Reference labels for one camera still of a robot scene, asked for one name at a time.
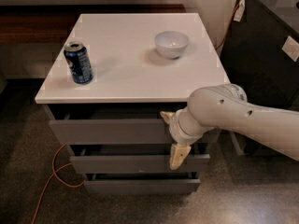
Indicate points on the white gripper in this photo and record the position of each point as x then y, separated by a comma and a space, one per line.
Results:
176, 129

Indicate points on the grey top drawer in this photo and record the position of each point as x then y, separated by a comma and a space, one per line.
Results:
111, 124

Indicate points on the grey drawer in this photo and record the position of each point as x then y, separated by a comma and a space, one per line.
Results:
134, 159
139, 184
111, 124

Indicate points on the blue pepsi can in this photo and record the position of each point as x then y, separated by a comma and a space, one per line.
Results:
78, 62

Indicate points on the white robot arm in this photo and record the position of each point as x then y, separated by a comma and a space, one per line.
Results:
226, 107

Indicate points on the grey middle drawer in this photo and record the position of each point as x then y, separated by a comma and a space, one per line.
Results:
134, 159

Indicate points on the grey bottom drawer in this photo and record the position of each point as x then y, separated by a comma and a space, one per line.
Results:
139, 184

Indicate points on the white top drawer cabinet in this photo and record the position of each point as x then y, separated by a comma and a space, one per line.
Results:
127, 69

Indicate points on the white bowl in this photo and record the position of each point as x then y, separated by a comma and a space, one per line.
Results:
171, 44

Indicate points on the black cabinet on right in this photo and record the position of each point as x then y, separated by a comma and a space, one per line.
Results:
253, 55

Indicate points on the white label on cabinet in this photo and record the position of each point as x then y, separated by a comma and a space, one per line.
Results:
291, 48

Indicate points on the dark wooden bench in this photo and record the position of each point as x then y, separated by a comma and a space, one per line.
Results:
53, 24

